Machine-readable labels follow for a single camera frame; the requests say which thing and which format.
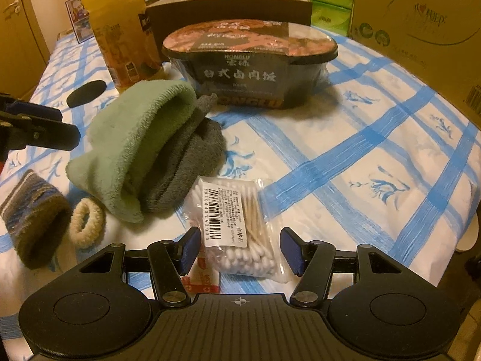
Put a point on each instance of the white round object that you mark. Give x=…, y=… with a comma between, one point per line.
x=469, y=233

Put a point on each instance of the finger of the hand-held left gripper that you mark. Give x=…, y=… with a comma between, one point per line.
x=35, y=112

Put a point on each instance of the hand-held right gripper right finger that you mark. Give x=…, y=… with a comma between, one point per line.
x=291, y=252

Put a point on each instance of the striped knit wristband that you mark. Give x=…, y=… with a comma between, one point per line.
x=34, y=218

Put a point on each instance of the red white small packet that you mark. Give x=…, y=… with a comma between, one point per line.
x=206, y=280

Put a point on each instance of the blue checked tablecloth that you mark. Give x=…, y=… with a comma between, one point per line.
x=338, y=158

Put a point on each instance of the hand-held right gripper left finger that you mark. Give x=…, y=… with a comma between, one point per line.
x=189, y=251

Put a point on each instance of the dark brown cardboard box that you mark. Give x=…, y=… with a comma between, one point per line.
x=225, y=11

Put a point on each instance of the wooden cabinet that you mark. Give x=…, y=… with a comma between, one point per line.
x=18, y=45

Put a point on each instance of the large brown cardboard box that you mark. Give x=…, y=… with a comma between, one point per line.
x=413, y=26

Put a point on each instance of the green fleece sock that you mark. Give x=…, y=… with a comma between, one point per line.
x=124, y=139

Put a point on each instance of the cotton swab packet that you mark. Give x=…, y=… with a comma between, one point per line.
x=233, y=210

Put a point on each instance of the instant noodle bowl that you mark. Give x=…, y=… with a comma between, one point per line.
x=240, y=77

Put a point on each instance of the black round pad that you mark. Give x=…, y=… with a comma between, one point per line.
x=86, y=93

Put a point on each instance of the orange juice bottle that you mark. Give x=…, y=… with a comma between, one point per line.
x=112, y=26

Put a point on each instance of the blue milk carton box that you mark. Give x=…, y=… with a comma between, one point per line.
x=79, y=18

